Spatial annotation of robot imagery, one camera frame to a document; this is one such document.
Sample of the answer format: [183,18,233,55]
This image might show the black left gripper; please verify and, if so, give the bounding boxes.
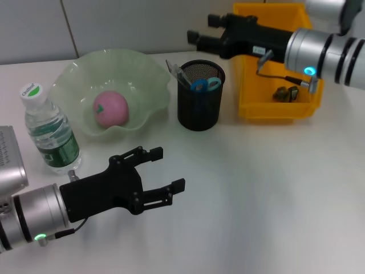
[59,146,186,224]

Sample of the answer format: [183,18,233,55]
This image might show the clear green-label water bottle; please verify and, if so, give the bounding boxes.
[19,82,83,175]

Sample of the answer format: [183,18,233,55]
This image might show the blue scissors with sheath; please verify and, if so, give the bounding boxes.
[189,76,222,94]

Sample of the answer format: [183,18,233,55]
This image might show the grey and white pen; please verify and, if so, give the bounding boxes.
[176,67,195,90]

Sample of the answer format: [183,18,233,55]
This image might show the black mesh pen holder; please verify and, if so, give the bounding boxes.
[176,59,226,132]

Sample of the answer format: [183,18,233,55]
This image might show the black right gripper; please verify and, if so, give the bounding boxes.
[186,13,295,65]

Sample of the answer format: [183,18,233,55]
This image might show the left gripper connector cable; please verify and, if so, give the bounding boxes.
[34,170,87,248]

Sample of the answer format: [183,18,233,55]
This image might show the transparent plastic ruler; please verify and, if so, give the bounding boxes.
[165,58,189,87]

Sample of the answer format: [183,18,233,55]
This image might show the right gripper connector cable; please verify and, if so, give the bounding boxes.
[255,49,319,94]

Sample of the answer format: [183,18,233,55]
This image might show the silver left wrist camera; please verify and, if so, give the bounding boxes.
[0,125,30,198]

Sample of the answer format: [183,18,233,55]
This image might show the green glass fruit plate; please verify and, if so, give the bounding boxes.
[48,48,172,139]

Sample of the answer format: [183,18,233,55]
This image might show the yellow plastic bin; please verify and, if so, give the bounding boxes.
[232,2,325,125]

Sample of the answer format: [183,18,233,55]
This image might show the gripper connector cable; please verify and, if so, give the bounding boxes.
[255,49,319,94]
[34,170,87,248]

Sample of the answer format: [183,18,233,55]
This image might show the pink toy peach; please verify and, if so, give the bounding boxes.
[92,90,129,127]

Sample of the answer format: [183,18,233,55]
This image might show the green plastic wrapper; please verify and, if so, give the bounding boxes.
[272,84,300,103]

